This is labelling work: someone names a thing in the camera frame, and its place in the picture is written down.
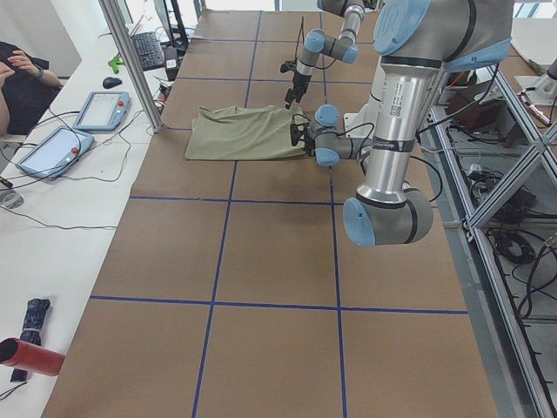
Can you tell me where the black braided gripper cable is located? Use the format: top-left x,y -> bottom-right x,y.
293,16 -> 305,66

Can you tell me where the aluminium frame post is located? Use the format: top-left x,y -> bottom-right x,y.
98,0 -> 163,133

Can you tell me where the red cylindrical bottle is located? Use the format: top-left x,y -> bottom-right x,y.
1,338 -> 65,376

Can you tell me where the black computer keyboard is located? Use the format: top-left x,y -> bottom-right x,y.
131,31 -> 164,71

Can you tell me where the olive green long-sleeve shirt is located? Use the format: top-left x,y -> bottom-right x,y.
185,105 -> 304,160

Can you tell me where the brown paper table cover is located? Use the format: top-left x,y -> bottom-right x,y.
44,12 -> 497,417

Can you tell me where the green plastic tool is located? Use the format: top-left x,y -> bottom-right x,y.
107,56 -> 124,74

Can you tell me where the folded dark blue umbrella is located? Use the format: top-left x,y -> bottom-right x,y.
10,298 -> 50,382

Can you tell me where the black computer mouse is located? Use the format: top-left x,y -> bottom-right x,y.
102,77 -> 123,89

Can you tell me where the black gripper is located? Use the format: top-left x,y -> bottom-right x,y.
289,123 -> 316,157
279,59 -> 312,109

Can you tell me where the near teach pendant tablet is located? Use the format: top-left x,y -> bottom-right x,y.
16,126 -> 94,179

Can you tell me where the teach pendant tablet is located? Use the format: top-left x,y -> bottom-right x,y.
73,91 -> 131,133
16,126 -> 94,179

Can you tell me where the seated person's hand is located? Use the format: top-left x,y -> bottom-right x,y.
8,50 -> 44,79

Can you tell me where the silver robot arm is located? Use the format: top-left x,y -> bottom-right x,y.
280,0 -> 366,109
290,1 -> 513,246

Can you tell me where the far teach pendant tablet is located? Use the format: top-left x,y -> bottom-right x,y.
73,91 -> 131,133

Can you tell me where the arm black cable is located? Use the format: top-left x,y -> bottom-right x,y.
339,122 -> 444,203

